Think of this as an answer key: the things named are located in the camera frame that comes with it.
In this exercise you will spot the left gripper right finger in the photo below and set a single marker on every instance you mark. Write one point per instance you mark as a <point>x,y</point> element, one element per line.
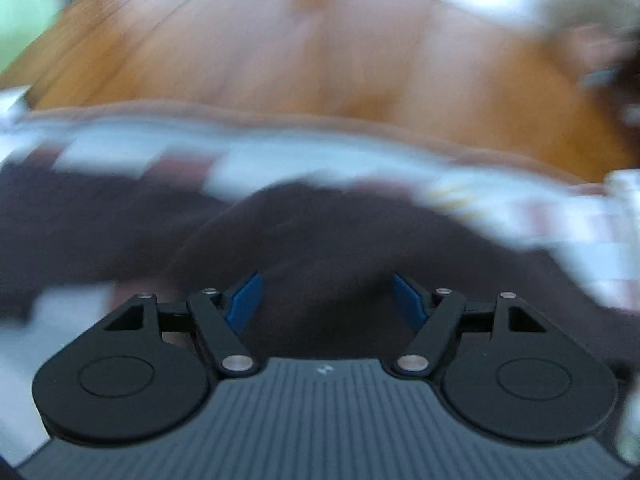
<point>433,318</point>

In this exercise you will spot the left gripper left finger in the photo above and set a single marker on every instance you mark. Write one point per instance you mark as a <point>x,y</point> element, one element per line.
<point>219,317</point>

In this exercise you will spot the dark brown knit sweater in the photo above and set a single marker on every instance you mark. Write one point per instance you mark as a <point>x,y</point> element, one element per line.
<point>325,256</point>

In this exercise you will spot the checkered plaid blanket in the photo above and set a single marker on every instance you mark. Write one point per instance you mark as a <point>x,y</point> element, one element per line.
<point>103,380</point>

